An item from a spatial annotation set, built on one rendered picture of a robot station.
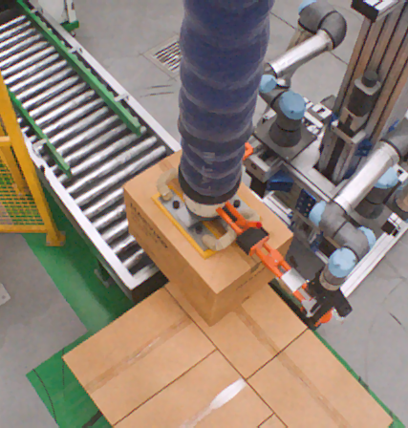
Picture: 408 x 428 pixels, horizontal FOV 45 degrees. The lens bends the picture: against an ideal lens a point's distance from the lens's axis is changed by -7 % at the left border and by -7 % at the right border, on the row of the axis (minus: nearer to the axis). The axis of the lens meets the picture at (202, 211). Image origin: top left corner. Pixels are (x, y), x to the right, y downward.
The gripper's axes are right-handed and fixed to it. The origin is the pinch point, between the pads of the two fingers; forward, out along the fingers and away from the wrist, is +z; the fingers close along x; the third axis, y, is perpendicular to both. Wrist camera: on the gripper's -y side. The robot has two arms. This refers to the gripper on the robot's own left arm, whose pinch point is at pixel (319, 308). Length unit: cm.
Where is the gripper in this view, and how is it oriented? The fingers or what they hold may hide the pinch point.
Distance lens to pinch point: 182.3
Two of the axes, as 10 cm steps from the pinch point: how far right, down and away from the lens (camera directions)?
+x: -7.7, 5.2, -3.7
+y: -6.4, -6.7, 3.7
